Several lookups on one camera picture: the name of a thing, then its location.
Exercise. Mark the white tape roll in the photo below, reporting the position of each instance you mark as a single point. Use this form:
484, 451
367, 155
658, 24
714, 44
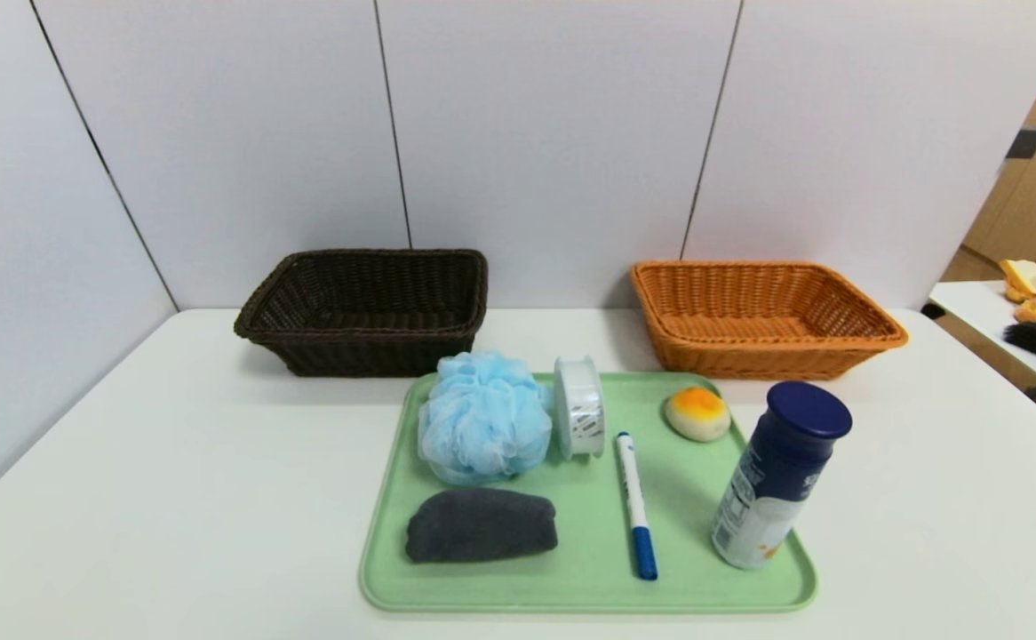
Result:
580, 404

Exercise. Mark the light blue bath loofah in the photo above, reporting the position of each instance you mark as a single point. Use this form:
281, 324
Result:
482, 422

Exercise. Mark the white bun with orange top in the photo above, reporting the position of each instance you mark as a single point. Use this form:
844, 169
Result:
697, 416

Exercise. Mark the blue and white marker pen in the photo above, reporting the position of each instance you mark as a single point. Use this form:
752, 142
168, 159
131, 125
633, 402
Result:
635, 498

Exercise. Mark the white bottle with blue cap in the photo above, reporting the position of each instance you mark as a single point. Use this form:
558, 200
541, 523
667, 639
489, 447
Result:
776, 480

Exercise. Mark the dark brown wicker basket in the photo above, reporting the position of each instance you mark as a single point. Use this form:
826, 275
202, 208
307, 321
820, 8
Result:
367, 351

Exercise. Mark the orange wicker basket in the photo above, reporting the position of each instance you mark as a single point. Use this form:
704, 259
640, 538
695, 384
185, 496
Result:
749, 356

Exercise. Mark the small orange toy food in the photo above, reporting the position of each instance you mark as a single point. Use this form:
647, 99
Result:
1035, 312

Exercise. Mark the dark grey rolled towel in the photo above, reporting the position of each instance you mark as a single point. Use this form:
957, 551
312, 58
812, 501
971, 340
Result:
482, 526

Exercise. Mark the light green plastic tray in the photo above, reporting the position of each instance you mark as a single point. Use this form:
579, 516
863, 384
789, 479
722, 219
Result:
589, 551

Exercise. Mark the white side table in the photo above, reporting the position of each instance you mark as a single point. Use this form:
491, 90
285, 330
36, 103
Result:
980, 307

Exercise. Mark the yellow toy bread slice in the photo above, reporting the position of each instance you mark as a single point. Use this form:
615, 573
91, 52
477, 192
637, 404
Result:
1029, 277

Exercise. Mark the light wooden cabinet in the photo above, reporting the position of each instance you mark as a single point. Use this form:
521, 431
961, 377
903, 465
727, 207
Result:
1033, 213

